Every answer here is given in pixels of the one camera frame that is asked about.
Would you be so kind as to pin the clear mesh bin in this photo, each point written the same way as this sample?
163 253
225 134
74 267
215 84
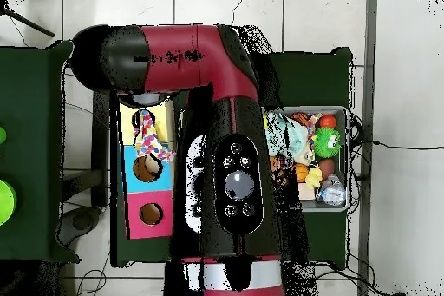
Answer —
333 202

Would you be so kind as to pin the bright green cup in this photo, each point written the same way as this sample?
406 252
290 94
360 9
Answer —
5 202

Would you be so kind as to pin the colourful polka dot cloth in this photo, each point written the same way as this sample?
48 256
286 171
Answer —
149 140

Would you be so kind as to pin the wooden box with three holes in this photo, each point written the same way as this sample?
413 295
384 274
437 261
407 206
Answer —
156 192

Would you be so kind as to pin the black upright panel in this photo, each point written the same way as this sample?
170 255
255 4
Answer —
100 157

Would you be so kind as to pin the green cloth side table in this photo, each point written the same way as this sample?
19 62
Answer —
35 136

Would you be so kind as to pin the green spiky ball with eyes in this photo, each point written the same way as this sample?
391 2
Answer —
327 142

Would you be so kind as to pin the dark green table cloth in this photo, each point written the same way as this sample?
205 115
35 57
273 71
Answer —
305 74

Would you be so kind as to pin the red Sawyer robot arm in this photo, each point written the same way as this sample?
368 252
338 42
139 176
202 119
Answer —
201 60

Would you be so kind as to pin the mint green cloth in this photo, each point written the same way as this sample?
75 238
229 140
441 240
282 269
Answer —
288 136

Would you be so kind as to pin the small bright green object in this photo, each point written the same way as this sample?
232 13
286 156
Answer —
2 136

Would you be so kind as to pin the black tripod leg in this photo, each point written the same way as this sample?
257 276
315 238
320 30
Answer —
28 22

